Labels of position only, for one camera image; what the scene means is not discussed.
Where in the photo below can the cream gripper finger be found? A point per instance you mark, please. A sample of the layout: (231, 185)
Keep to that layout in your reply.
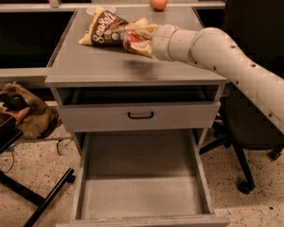
(142, 48)
(144, 28)

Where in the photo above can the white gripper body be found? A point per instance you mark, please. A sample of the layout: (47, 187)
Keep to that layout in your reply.
(161, 43)

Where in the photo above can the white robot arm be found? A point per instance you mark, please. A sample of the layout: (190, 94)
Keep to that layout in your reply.
(214, 50)

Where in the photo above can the grey drawer cabinet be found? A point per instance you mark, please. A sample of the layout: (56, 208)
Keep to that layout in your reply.
(83, 75)

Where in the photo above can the closed grey top drawer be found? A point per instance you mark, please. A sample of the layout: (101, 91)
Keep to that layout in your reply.
(113, 117)

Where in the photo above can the open grey middle drawer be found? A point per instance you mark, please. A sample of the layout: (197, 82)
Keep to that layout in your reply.
(142, 179)

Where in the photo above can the orange fruit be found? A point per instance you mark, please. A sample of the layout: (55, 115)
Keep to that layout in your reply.
(159, 4)

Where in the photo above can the brown sea salt chip bag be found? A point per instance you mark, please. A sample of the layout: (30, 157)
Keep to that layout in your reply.
(106, 29)

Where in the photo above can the clear plastic cup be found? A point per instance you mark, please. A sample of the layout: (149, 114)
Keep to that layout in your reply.
(99, 8)

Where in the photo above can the black office chair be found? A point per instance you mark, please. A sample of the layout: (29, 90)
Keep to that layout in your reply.
(253, 61)

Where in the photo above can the brown backpack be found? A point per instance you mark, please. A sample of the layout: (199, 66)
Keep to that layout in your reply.
(33, 116)

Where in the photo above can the black drawer handle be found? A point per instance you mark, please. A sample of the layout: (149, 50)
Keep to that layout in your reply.
(140, 116)

